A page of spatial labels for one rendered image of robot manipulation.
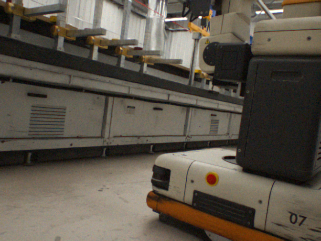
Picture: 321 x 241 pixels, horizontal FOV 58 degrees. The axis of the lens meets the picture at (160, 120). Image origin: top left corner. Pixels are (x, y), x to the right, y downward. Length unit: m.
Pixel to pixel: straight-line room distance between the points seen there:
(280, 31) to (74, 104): 1.49
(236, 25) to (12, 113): 1.32
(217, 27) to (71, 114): 1.22
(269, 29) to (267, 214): 0.60
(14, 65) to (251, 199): 1.25
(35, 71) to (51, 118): 0.45
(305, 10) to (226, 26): 0.30
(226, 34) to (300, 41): 0.37
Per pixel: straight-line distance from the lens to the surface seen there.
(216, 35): 1.32
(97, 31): 1.57
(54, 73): 1.75
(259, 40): 1.07
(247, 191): 1.02
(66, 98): 2.08
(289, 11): 1.25
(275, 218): 1.01
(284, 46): 1.04
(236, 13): 1.34
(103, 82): 1.98
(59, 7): 1.40
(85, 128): 2.21
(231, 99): 3.72
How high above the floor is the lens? 0.48
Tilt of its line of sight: 3 degrees down
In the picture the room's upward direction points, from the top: 7 degrees clockwise
